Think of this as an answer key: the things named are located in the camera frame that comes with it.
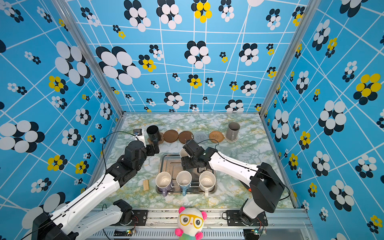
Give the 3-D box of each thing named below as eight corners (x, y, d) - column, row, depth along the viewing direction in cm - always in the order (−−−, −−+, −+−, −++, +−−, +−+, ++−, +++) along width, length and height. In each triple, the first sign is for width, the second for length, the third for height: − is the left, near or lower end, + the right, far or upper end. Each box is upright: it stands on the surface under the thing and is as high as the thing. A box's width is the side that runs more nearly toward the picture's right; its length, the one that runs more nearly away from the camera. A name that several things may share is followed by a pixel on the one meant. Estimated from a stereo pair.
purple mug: (156, 197, 82) (153, 192, 75) (160, 177, 89) (156, 171, 82) (171, 197, 82) (168, 192, 75) (173, 177, 89) (171, 171, 82)
